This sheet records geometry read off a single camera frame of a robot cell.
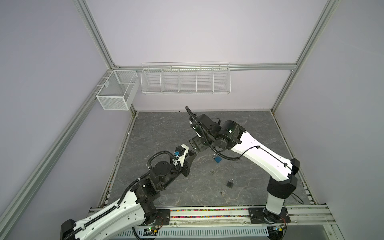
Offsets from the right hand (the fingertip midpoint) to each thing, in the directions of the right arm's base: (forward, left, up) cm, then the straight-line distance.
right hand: (199, 139), depth 69 cm
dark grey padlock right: (-11, -17, -29) cm, 35 cm away
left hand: (-6, +3, -4) cm, 8 cm away
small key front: (-16, -12, -28) cm, 35 cm away
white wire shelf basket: (+48, +9, +2) cm, 49 cm away
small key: (-4, -8, -29) cm, 30 cm away
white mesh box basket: (+44, +55, -5) cm, 71 cm away
